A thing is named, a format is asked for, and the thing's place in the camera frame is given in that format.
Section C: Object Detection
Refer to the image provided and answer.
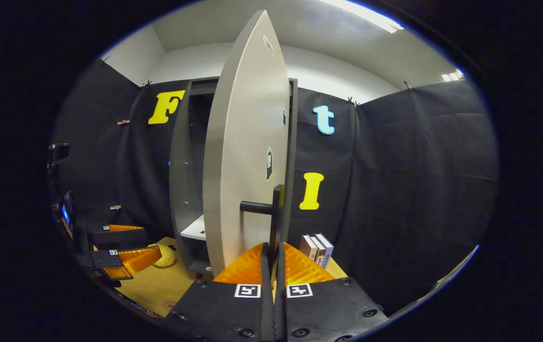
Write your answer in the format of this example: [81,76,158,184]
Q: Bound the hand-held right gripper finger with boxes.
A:
[164,242,276,342]
[275,241,390,342]

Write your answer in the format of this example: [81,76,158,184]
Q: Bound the dark grey cabinet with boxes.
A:
[169,77,299,278]

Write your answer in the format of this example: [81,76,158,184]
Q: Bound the black cabinet door handle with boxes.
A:
[240,184,285,259]

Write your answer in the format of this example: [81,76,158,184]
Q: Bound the beige cabinet door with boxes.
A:
[202,9,292,276]

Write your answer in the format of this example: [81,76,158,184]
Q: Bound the white cabinet shelf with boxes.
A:
[181,215,206,241]

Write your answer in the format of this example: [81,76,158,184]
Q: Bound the yellow plush toy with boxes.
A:
[148,244,177,268]

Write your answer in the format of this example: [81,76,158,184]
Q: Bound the book with brown cover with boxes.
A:
[300,235,318,262]

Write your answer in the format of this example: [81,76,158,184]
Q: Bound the book with dark spine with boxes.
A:
[310,235,326,266]

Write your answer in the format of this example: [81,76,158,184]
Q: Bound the book with white blue cover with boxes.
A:
[315,233,334,269]

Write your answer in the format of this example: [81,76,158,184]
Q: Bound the black backdrop cloth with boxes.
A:
[53,57,499,316]

